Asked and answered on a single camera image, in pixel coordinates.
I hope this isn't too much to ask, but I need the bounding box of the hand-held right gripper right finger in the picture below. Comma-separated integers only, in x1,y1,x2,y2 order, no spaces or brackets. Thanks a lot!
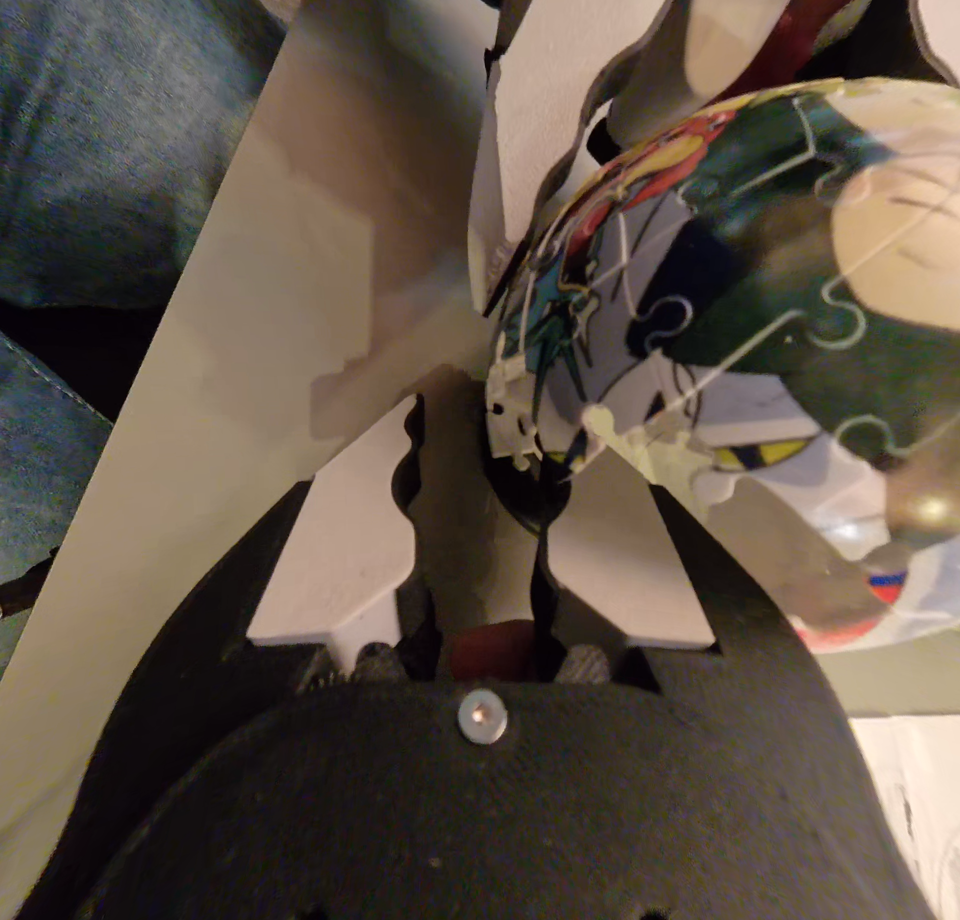
528,447,719,662

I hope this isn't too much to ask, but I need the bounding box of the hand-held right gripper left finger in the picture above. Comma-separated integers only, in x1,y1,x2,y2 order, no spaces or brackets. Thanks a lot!
246,395,440,674

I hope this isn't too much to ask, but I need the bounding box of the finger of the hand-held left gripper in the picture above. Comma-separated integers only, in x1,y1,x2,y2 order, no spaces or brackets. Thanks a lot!
466,0,695,317
909,0,960,87

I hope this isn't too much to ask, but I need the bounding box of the colourful puzzle ball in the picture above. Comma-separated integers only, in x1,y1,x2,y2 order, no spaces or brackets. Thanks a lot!
483,76,960,655

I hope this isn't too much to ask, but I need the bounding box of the black ball stand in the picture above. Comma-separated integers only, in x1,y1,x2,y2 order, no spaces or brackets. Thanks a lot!
483,410,571,535

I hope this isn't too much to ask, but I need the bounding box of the white instruction sheet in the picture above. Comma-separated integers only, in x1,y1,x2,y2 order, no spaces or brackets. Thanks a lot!
847,713,960,920

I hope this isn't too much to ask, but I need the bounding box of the person's left leg in jeans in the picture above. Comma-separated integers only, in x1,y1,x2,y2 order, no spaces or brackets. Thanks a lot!
0,0,290,310

